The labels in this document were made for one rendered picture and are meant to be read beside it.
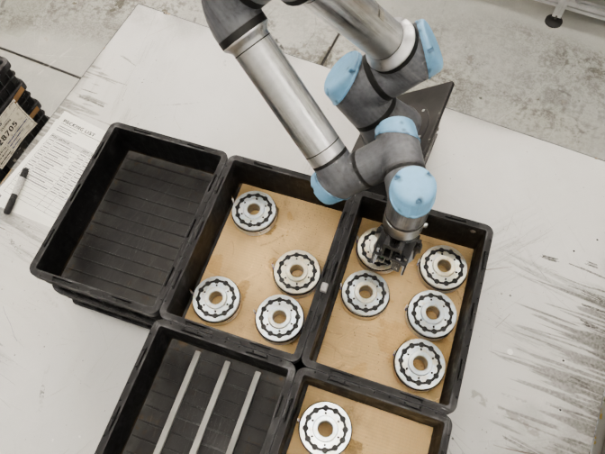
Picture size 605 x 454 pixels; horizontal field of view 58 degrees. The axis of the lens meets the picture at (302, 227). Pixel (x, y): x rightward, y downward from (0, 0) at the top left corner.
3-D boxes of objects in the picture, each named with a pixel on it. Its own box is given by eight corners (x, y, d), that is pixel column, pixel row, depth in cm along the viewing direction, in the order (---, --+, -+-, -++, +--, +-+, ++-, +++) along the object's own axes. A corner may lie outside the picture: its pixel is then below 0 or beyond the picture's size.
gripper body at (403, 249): (368, 262, 113) (374, 239, 102) (383, 227, 116) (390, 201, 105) (403, 276, 111) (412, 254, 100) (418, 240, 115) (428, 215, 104)
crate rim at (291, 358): (231, 158, 127) (230, 152, 125) (356, 193, 122) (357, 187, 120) (159, 319, 112) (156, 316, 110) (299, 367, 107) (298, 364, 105)
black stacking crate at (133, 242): (129, 149, 141) (113, 122, 130) (236, 179, 136) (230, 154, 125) (51, 289, 125) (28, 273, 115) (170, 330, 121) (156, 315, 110)
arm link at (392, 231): (393, 189, 101) (436, 205, 100) (391, 201, 105) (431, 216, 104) (378, 222, 99) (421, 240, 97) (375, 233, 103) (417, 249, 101)
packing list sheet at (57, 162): (59, 109, 160) (58, 108, 159) (126, 136, 155) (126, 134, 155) (-12, 202, 148) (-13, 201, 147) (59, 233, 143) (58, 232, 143)
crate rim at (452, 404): (356, 193, 122) (357, 187, 120) (492, 231, 118) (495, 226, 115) (299, 367, 107) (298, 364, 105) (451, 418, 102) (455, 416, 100)
